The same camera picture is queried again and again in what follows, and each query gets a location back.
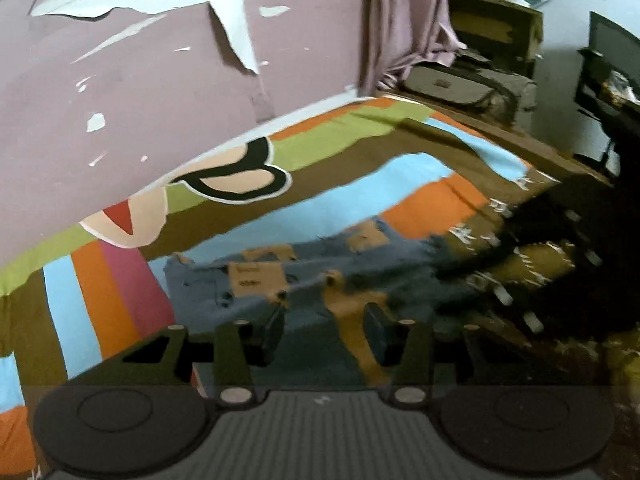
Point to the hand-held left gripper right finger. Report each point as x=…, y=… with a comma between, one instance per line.
x=376, y=332

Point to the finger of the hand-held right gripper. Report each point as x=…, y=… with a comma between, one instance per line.
x=500, y=280

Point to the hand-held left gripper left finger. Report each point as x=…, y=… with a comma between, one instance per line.
x=272, y=332

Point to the blue truck print pants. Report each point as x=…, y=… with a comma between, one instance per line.
x=310, y=280

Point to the colourful printed blanket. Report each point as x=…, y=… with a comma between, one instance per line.
x=325, y=180

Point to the grey fabric bag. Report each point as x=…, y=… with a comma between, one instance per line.
x=465, y=85

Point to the black stand with clutter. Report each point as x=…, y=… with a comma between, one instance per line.
x=610, y=75

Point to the brown cardboard box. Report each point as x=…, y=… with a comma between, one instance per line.
x=495, y=25

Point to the mauve curtain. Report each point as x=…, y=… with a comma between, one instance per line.
x=400, y=20

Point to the wooden bed frame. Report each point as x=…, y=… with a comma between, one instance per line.
x=525, y=145

